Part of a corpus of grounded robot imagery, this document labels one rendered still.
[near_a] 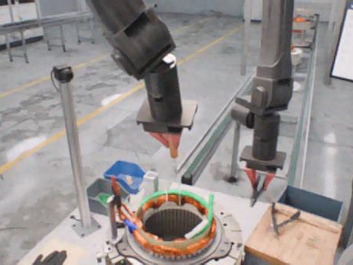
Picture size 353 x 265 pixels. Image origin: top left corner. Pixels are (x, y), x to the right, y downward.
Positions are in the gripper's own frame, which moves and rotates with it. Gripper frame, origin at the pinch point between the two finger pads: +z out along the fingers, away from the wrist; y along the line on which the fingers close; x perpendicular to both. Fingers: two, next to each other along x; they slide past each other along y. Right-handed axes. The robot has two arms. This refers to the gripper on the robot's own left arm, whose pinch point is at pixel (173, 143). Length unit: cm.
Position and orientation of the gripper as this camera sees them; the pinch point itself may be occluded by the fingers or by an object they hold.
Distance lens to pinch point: 65.8
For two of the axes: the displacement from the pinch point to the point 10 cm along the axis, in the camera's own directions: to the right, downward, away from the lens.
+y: -9.6, -1.0, 2.4
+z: 1.1, 6.8, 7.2
